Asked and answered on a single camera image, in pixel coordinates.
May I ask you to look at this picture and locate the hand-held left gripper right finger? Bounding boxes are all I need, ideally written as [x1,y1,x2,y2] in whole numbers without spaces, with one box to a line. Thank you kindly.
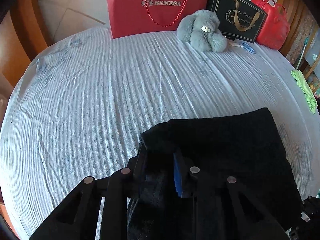
[173,152,285,240]

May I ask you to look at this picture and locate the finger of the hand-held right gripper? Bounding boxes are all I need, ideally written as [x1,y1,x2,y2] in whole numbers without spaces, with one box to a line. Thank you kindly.
[301,196,320,223]

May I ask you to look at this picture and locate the grey plush toy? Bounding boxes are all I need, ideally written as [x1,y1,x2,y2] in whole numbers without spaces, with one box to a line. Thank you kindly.
[176,9,228,53]

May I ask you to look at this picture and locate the pale green pole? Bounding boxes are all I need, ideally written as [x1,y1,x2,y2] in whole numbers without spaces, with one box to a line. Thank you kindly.
[297,37,308,69]

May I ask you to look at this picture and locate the red paper bag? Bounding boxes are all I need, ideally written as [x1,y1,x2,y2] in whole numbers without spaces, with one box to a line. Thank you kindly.
[105,0,210,39]

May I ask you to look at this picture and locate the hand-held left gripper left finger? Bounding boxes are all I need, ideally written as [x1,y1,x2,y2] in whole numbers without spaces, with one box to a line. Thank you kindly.
[29,146,148,240]

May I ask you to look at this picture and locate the black garment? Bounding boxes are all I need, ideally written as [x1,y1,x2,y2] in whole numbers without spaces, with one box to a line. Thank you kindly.
[126,107,303,240]

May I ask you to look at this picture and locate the light green cloth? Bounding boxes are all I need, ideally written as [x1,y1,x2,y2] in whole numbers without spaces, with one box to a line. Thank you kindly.
[291,70,317,115]

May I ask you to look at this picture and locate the black gift bag gold handle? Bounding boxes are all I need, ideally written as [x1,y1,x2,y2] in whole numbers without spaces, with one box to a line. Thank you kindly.
[200,0,268,44]

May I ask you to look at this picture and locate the blue handled scissors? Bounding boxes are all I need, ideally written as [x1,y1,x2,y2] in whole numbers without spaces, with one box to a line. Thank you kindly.
[229,42,257,54]

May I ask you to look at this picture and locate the red plastic carry case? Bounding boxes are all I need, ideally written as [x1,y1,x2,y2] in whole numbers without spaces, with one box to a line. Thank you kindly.
[251,0,291,50]

